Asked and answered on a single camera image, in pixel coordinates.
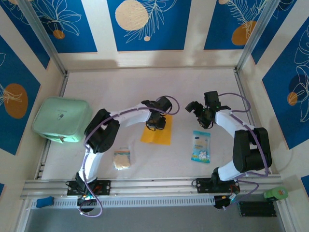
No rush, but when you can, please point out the blue white wipes packet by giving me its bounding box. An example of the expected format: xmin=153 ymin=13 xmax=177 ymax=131
xmin=191 ymin=130 xmax=211 ymax=165

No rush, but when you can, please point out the mint green zip pouch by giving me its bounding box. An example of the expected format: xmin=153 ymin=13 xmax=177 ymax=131
xmin=32 ymin=96 xmax=93 ymax=144

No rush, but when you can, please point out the green bottle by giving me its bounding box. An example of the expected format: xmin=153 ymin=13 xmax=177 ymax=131
xmin=263 ymin=187 xmax=289 ymax=202

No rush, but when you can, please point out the black ribbed rack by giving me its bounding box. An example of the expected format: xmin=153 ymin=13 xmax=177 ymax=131
xmin=237 ymin=201 xmax=277 ymax=218

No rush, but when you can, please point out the blue bone-shaped sponge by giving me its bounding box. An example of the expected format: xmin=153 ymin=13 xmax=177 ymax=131
xmin=36 ymin=197 xmax=55 ymax=209

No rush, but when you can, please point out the aluminium side rail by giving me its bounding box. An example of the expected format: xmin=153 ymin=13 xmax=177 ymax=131
xmin=233 ymin=69 xmax=274 ymax=175
xmin=34 ymin=72 xmax=70 ymax=180

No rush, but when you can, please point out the aluminium table edge rail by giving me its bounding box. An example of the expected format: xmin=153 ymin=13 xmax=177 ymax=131
xmin=20 ymin=174 xmax=287 ymax=201

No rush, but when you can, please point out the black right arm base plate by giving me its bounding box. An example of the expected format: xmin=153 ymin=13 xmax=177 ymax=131
xmin=196 ymin=177 xmax=240 ymax=194

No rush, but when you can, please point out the grey slotted cable duct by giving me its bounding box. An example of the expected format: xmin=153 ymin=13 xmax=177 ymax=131
xmin=30 ymin=196 xmax=216 ymax=209

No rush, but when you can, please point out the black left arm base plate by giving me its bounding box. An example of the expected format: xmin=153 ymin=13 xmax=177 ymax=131
xmin=67 ymin=180 xmax=112 ymax=197

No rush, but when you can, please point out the thin white cable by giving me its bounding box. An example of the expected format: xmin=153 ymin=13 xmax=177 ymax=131
xmin=270 ymin=147 xmax=294 ymax=174

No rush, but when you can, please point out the aluminium frame post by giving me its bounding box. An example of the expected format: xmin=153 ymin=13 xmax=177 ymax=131
xmin=235 ymin=0 xmax=282 ymax=73
xmin=18 ymin=0 xmax=69 ymax=76

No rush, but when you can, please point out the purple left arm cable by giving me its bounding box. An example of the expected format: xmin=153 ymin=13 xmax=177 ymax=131
xmin=78 ymin=95 xmax=181 ymax=218

